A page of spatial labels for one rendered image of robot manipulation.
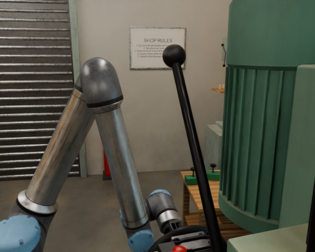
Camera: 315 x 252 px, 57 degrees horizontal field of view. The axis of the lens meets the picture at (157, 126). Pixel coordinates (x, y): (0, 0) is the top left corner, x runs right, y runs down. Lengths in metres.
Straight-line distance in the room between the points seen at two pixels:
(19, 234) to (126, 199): 0.34
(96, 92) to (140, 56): 2.51
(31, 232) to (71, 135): 0.32
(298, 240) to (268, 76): 0.19
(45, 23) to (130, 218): 2.69
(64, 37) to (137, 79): 0.89
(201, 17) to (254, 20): 3.16
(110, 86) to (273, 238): 0.71
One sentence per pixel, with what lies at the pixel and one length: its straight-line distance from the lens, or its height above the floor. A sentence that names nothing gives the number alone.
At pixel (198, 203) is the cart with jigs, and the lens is 1.88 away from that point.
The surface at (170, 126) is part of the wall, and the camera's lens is 3.53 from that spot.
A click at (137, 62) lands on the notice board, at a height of 1.33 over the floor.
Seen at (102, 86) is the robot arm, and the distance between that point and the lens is 0.87.
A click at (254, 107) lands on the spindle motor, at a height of 1.37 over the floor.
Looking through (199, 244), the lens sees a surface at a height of 1.00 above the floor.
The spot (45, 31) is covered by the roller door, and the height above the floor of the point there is 1.65.
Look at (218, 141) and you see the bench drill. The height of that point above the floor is 0.65.
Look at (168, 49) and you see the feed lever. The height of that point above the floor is 1.44.
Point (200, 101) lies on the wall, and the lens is 3.55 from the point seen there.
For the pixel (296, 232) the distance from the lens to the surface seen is 0.26.
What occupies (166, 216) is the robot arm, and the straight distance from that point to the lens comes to 1.14.
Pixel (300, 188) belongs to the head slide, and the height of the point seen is 1.29.
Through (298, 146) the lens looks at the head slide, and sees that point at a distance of 0.33.
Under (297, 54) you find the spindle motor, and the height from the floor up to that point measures 1.43.
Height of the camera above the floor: 1.43
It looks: 14 degrees down
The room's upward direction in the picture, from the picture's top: straight up
